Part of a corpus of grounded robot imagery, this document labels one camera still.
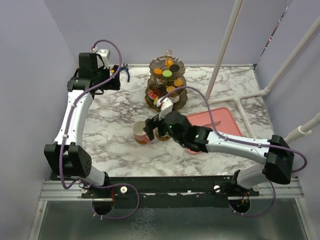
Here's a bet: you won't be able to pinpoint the three-tier grey cake stand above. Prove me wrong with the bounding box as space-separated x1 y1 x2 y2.
144 49 187 111

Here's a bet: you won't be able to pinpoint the chocolate chip cookie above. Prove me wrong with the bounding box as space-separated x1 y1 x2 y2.
153 68 163 75

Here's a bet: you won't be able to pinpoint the orange jam biscuit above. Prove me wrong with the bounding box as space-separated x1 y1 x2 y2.
166 86 176 93

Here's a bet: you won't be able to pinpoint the white pvc pipe frame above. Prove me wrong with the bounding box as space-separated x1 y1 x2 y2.
204 0 320 151

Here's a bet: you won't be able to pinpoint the pink mug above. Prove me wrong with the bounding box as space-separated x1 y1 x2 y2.
132 120 151 143

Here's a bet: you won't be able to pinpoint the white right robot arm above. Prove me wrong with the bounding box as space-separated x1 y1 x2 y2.
144 111 294 196

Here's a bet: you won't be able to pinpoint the white chocolate-striped donut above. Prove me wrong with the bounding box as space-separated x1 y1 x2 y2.
169 94 180 103

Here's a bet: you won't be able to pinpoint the orange waffle biscuit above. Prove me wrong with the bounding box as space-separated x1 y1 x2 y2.
173 78 184 88

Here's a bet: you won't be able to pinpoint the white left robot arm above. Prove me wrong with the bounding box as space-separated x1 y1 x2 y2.
44 48 121 198

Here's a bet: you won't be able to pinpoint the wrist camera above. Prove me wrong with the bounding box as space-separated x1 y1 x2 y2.
91 47 111 69
156 97 174 120

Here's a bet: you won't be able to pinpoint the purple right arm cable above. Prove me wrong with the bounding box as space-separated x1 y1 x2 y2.
159 85 308 219

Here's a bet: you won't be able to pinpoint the round wooden coaster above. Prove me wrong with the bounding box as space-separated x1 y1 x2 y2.
135 139 149 145
157 136 170 142

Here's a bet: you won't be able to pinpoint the blue handled pliers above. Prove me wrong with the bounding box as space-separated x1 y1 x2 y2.
120 63 131 83

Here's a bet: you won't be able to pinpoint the green macaron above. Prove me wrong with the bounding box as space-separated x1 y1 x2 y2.
162 70 173 78

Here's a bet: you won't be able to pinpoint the metal serving tongs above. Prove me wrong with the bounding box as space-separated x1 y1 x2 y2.
213 121 221 126

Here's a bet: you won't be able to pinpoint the red frosted donut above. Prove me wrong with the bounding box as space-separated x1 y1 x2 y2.
148 91 158 100

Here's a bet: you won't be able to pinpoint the black sandwich cookie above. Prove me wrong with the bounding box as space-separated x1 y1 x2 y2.
169 64 180 73

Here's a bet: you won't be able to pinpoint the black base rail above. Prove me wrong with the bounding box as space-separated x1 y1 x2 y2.
81 175 259 209

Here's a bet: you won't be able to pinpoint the green mug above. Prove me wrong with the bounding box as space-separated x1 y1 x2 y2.
155 128 170 137

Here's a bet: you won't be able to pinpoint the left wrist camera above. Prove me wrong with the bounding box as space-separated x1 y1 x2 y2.
91 47 111 69

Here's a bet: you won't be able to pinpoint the yellow cake slice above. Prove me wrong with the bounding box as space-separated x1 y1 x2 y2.
153 97 161 108

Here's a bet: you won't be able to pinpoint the pink serving tray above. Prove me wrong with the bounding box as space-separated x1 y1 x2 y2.
185 107 243 154

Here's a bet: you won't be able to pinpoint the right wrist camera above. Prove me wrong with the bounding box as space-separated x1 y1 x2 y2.
156 97 174 120

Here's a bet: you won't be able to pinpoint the orange flower cookie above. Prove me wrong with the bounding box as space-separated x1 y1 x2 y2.
164 58 174 67

